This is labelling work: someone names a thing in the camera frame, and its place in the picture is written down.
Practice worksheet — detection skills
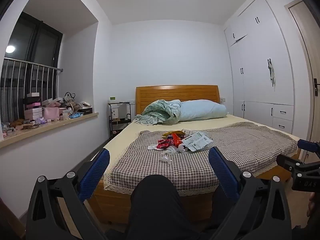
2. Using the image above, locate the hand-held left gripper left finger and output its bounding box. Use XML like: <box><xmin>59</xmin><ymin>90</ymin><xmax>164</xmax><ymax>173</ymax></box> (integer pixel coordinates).
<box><xmin>25</xmin><ymin>148</ymin><xmax>111</xmax><ymax>240</ymax></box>

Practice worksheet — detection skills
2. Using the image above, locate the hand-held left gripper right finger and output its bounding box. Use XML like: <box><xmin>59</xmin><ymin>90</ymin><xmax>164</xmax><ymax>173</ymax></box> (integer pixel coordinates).
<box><xmin>208</xmin><ymin>146</ymin><xmax>293</xmax><ymax>240</ymax></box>

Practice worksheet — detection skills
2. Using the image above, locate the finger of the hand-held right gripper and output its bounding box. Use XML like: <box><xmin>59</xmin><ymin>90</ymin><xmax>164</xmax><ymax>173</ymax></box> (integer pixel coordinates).
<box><xmin>297</xmin><ymin>139</ymin><xmax>320</xmax><ymax>159</ymax></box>
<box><xmin>276</xmin><ymin>154</ymin><xmax>320</xmax><ymax>178</ymax></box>

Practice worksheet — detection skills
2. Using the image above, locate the white printed mailing bag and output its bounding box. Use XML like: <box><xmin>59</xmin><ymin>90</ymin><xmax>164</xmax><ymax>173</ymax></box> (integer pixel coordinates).
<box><xmin>181</xmin><ymin>131</ymin><xmax>214</xmax><ymax>153</ymax></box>

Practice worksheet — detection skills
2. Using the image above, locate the orange red packet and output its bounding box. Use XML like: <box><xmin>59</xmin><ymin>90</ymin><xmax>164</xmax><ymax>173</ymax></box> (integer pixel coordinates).
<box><xmin>171</xmin><ymin>133</ymin><xmax>183</xmax><ymax>147</ymax></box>

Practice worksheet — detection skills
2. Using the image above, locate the yellow snack wrapper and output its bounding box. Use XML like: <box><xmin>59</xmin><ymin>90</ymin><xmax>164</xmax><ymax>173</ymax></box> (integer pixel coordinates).
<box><xmin>162</xmin><ymin>130</ymin><xmax>185</xmax><ymax>138</ymax></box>

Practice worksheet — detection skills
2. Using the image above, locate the red and white snack wrapper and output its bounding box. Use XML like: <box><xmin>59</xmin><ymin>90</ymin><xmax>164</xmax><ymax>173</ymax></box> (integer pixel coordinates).
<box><xmin>156</xmin><ymin>139</ymin><xmax>173</xmax><ymax>151</ymax></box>

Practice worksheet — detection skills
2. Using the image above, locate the person's right hand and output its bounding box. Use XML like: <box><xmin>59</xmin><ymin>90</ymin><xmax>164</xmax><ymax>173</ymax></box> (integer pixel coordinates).
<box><xmin>309</xmin><ymin>192</ymin><xmax>320</xmax><ymax>217</ymax></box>

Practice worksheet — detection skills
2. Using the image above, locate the black metal shelf cart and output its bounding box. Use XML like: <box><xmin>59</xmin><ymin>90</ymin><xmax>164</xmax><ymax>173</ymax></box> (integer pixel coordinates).
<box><xmin>108</xmin><ymin>101</ymin><xmax>132</xmax><ymax>140</ymax></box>

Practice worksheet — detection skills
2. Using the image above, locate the pale yellow bed sheet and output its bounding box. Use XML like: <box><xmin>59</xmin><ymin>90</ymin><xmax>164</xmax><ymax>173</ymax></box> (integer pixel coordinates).
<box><xmin>101</xmin><ymin>114</ymin><xmax>302</xmax><ymax>197</ymax></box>

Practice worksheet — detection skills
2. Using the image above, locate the brown checked blanket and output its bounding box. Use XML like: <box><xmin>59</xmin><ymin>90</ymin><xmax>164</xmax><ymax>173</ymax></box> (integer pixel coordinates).
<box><xmin>104</xmin><ymin>122</ymin><xmax>299</xmax><ymax>197</ymax></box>

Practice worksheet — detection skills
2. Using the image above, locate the person's black trouser leg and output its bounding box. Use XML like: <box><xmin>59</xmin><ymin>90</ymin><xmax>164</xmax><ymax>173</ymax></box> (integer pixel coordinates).
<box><xmin>125</xmin><ymin>174</ymin><xmax>240</xmax><ymax>240</ymax></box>

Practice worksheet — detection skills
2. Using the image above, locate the light blue pillow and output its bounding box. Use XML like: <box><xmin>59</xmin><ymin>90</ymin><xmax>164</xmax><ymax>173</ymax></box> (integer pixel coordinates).
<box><xmin>179</xmin><ymin>99</ymin><xmax>229</xmax><ymax>122</ymax></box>

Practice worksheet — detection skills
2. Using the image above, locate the pink pouch bag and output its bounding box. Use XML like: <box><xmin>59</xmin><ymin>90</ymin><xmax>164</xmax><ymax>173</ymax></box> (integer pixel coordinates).
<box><xmin>42</xmin><ymin>106</ymin><xmax>61</xmax><ymax>121</ymax></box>

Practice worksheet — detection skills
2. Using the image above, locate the white built-in wardrobe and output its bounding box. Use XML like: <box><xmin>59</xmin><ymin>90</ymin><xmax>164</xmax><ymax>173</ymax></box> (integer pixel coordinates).
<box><xmin>224</xmin><ymin>0</ymin><xmax>296</xmax><ymax>136</ymax></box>

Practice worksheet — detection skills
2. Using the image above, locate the green floral quilt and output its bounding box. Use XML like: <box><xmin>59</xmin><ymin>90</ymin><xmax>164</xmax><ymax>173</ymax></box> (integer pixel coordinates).
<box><xmin>135</xmin><ymin>99</ymin><xmax>182</xmax><ymax>126</ymax></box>

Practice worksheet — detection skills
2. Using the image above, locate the light wooden door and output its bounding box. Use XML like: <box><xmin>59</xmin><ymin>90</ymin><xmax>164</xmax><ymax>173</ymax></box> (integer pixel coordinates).
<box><xmin>284</xmin><ymin>0</ymin><xmax>320</xmax><ymax>160</ymax></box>

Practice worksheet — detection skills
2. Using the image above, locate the stack of small boxes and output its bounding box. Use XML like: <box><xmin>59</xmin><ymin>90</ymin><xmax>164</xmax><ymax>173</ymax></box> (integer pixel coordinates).
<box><xmin>23</xmin><ymin>92</ymin><xmax>43</xmax><ymax>121</ymax></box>

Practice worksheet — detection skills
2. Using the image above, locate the metal window railing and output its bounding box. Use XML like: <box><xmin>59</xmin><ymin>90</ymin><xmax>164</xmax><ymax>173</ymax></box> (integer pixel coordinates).
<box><xmin>0</xmin><ymin>57</ymin><xmax>64</xmax><ymax>123</ymax></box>

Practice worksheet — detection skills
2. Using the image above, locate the dark framed window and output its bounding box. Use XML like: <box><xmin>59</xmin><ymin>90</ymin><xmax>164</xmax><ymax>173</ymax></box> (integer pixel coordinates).
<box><xmin>0</xmin><ymin>11</ymin><xmax>63</xmax><ymax>125</ymax></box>

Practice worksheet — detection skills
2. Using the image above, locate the cloth hanging on wardrobe handle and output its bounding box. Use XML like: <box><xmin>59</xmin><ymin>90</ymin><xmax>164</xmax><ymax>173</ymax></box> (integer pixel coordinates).
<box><xmin>267</xmin><ymin>58</ymin><xmax>277</xmax><ymax>92</ymax></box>

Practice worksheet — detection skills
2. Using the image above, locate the wooden bed frame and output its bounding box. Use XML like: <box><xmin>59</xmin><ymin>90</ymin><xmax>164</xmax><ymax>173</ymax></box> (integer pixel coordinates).
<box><xmin>89</xmin><ymin>85</ymin><xmax>302</xmax><ymax>230</ymax></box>

